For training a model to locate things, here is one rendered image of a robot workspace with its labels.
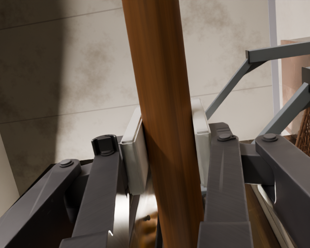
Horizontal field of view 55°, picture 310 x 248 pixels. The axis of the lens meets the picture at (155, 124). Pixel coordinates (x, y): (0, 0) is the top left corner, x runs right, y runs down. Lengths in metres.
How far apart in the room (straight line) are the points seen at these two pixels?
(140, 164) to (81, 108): 3.97
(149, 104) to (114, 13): 3.74
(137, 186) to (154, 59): 0.07
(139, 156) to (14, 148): 4.54
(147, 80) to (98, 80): 3.82
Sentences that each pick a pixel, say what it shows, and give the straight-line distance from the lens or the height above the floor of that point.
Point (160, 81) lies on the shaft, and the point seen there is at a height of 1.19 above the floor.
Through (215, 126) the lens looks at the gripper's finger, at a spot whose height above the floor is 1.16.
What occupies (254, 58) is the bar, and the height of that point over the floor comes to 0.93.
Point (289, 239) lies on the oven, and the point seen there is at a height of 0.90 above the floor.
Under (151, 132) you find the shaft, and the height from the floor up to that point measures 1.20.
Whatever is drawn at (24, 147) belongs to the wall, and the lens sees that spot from 4.61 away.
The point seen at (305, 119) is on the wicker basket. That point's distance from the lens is 1.18.
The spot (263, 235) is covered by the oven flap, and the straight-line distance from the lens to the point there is 1.12.
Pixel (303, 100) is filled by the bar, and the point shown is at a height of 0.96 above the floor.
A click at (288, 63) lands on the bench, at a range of 1.87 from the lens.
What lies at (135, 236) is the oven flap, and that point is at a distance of 0.98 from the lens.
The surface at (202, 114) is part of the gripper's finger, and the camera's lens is 0.17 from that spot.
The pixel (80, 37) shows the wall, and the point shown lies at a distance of 4.00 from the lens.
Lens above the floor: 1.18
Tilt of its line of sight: 6 degrees up
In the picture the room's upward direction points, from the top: 98 degrees counter-clockwise
